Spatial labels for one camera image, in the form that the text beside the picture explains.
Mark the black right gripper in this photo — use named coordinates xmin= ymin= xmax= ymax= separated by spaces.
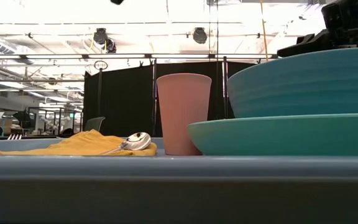
xmin=277 ymin=0 xmax=358 ymax=58

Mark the blue plastic bowl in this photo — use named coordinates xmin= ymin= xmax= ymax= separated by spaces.
xmin=227 ymin=46 xmax=358 ymax=119

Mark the green plastic plate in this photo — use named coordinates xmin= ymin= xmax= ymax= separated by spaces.
xmin=187 ymin=112 xmax=358 ymax=157

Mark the pink plastic cup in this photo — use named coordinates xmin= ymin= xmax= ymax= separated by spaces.
xmin=156 ymin=72 xmax=213 ymax=156

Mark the silver spoon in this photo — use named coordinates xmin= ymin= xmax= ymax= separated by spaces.
xmin=99 ymin=131 xmax=152 ymax=156

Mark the yellow cloth napkin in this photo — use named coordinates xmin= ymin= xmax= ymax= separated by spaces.
xmin=0 ymin=129 xmax=158 ymax=157

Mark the blue plastic tray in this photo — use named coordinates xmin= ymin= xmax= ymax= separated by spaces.
xmin=0 ymin=138 xmax=358 ymax=224

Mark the black ceiling fixture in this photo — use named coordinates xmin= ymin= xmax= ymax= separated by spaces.
xmin=93 ymin=27 xmax=117 ymax=54
xmin=192 ymin=27 xmax=208 ymax=45

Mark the black curtain partition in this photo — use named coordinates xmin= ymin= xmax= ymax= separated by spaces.
xmin=83 ymin=61 xmax=260 ymax=138

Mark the blue office chair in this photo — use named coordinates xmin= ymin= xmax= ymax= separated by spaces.
xmin=84 ymin=116 xmax=106 ymax=132

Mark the yellow hanging cable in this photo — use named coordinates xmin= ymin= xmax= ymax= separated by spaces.
xmin=259 ymin=0 xmax=269 ymax=62

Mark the black aluminium table frame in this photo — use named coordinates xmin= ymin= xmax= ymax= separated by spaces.
xmin=0 ymin=134 xmax=83 ymax=139

